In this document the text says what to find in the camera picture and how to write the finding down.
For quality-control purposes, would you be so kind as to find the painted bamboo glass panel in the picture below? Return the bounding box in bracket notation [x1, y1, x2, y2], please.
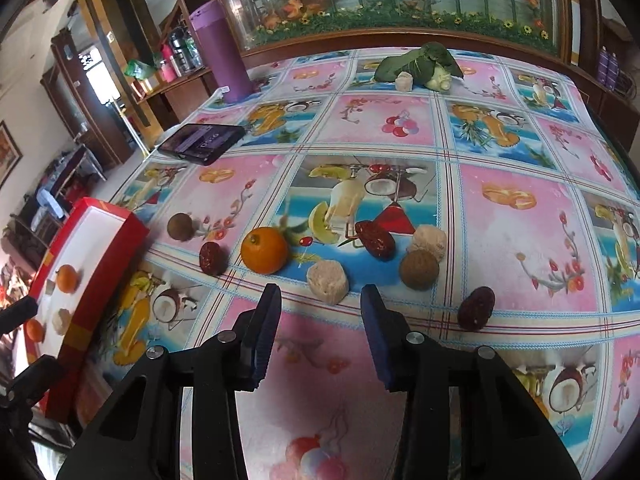
[205, 0, 571, 56]

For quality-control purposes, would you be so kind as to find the framed wall painting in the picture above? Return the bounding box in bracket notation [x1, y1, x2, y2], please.
[0, 120, 23, 188]

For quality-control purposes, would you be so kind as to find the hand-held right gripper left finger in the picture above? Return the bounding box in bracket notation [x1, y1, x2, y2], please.
[55, 282, 283, 480]

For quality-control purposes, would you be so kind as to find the dark red date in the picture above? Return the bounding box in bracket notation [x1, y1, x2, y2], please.
[199, 241, 223, 276]

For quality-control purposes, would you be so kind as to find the fruit printed tablecloth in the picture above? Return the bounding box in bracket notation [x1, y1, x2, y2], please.
[75, 47, 640, 480]

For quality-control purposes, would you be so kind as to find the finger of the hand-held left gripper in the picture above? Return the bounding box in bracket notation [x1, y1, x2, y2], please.
[0, 296, 39, 334]
[5, 354, 66, 411]

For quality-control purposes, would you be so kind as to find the black smartphone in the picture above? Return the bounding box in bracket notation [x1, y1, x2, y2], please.
[157, 122, 247, 167]

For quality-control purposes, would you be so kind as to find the black and silver thermos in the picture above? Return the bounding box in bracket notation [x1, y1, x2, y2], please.
[170, 30, 188, 73]

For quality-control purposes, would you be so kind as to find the wooden counter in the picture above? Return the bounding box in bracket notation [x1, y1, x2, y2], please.
[120, 62, 216, 136]

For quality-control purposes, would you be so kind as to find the pink bottle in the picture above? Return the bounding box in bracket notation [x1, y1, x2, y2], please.
[160, 45, 177, 82]

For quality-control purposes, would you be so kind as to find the green bok choy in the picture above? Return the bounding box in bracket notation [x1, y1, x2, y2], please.
[374, 42, 466, 92]

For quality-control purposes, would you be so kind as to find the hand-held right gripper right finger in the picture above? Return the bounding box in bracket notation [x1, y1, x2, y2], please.
[360, 283, 583, 480]

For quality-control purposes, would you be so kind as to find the brown round fruit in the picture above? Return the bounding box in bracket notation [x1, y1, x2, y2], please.
[167, 213, 194, 241]
[399, 250, 440, 291]

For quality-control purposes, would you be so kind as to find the red box with white inside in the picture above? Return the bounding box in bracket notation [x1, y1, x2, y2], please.
[27, 196, 151, 423]

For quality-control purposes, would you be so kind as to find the round white yam slice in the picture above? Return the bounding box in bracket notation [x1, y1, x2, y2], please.
[306, 260, 349, 306]

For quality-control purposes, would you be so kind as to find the yellow broom with dustpan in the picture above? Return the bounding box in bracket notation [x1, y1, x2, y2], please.
[116, 99, 147, 157]

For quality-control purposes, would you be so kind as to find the long yam piece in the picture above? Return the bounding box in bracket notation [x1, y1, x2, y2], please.
[407, 225, 448, 263]

